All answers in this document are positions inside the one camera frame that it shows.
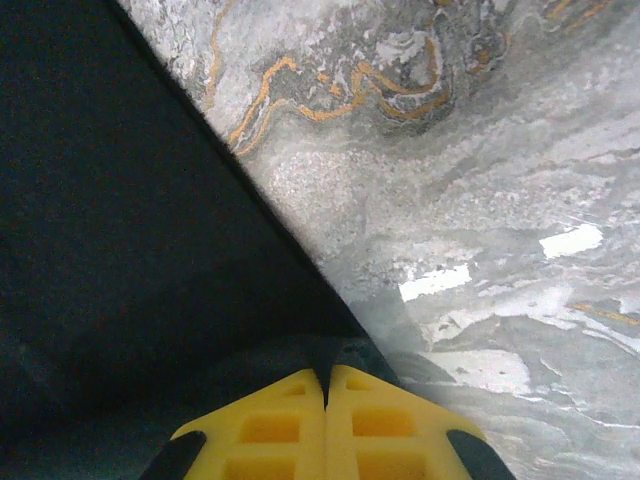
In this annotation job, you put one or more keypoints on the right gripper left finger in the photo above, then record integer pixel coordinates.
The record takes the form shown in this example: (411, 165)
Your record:
(270, 450)

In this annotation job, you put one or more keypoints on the black t-shirt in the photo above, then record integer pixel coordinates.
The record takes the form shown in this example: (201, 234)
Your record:
(125, 200)

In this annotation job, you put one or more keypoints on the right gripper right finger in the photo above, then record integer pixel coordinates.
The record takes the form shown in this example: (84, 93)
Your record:
(390, 450)

